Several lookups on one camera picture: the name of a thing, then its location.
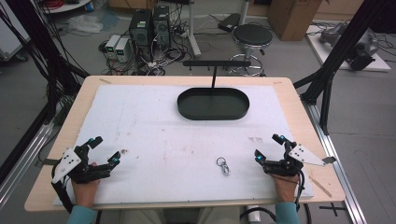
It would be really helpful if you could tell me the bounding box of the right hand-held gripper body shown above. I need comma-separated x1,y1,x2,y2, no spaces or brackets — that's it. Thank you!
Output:
262,140,338,177

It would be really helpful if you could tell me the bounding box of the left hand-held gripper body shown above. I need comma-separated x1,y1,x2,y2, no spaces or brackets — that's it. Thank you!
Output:
50,144,113,185

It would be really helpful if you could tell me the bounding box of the silver metal key clasp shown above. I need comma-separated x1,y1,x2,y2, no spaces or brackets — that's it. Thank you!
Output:
216,156,233,177

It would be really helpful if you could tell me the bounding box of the black oval tray hook stand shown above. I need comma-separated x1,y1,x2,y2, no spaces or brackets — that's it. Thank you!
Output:
176,60,252,122

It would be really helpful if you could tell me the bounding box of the person's right hand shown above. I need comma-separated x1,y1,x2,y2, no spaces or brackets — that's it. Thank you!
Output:
269,173,301,204

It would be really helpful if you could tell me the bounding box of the person's left hand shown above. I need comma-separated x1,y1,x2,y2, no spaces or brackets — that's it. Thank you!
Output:
71,161,101,209

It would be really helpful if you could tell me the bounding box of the thin wooden stick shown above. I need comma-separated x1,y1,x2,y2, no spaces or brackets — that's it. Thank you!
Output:
308,175,333,199

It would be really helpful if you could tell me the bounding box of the white foam mat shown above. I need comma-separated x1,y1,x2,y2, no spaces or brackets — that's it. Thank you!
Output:
51,84,315,207

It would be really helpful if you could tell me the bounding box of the white cylinder under table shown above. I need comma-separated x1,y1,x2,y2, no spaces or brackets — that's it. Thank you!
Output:
247,204,262,224

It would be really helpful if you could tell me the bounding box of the white power supply unit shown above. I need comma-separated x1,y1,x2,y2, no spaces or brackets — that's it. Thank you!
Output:
104,34,121,61
114,37,132,63

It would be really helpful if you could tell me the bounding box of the black round stool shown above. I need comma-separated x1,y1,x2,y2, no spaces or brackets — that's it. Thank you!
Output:
228,23,275,77

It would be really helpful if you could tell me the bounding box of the grey robot device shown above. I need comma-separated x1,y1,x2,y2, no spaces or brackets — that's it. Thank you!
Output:
346,30,381,72
318,21,347,45

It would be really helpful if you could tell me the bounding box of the white plastic bag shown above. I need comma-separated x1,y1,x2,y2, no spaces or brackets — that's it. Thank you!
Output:
65,14,105,35

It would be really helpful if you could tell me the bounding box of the black computer tower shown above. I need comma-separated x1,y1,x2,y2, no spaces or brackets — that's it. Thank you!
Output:
151,5,172,50
128,8,154,63

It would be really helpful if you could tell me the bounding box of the brown cardboard box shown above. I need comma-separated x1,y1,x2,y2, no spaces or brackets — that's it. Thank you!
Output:
267,0,324,42

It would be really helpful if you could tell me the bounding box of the white board on floor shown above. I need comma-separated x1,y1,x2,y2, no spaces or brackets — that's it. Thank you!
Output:
305,23,392,73

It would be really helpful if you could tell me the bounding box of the black flat case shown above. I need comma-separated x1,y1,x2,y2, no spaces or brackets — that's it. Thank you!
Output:
217,12,242,34

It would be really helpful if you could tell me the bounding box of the white round table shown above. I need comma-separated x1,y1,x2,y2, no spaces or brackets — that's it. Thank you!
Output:
41,0,93,15

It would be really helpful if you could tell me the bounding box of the white desk leg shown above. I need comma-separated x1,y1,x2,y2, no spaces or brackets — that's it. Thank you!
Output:
186,0,203,58

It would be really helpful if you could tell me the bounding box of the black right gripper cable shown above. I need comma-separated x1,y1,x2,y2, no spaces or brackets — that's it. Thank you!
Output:
293,169,307,213

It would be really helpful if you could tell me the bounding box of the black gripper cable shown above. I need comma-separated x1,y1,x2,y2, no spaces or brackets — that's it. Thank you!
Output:
50,167,77,215
293,169,307,213

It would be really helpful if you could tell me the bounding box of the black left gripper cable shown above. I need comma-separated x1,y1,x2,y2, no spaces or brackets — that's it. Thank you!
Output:
50,167,77,215

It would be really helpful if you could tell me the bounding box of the aluminium rail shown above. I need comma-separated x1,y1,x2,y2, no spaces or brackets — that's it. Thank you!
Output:
0,101,64,208
301,98,369,224

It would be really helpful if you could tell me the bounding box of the black metal frame pole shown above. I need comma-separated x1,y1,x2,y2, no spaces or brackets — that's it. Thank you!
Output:
0,0,92,125
292,0,396,136

